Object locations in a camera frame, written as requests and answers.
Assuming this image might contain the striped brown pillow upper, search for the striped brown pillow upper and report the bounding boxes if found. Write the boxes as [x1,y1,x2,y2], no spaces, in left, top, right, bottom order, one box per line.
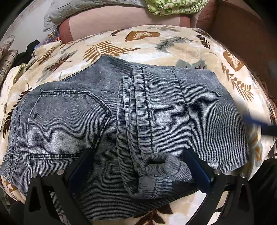
[0,35,15,60]

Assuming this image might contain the grey-blue denim pants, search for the grey-blue denim pants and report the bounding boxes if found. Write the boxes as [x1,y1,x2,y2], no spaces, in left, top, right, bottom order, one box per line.
[1,56,250,221]

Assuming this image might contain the cream patterned pillow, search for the cream patterned pillow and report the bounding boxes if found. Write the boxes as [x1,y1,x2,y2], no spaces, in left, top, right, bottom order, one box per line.
[1,63,27,96]

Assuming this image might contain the colourful small packets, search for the colourful small packets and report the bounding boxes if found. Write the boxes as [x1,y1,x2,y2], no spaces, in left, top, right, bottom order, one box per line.
[38,30,61,46]

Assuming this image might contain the black garment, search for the black garment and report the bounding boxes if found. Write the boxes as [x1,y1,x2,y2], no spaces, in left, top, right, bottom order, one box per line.
[12,39,39,67]

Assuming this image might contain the brown wooden headboard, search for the brown wooden headboard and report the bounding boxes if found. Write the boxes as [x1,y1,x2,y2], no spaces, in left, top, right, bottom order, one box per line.
[195,0,277,104]

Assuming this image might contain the green patterned folded cloth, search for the green patterned folded cloth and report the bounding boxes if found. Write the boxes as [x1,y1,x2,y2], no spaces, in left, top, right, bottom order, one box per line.
[145,0,209,16]

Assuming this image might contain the leaf-patterned fleece blanket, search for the leaf-patterned fleece blanket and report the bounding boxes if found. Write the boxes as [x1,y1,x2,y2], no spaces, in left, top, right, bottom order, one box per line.
[1,25,276,224]

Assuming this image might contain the grey quilted pillow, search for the grey quilted pillow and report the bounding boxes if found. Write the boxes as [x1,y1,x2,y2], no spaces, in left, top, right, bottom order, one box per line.
[43,0,147,32]

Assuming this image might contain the pink bolster cushion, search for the pink bolster cushion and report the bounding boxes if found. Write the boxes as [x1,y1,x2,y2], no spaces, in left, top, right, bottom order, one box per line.
[59,6,191,43]

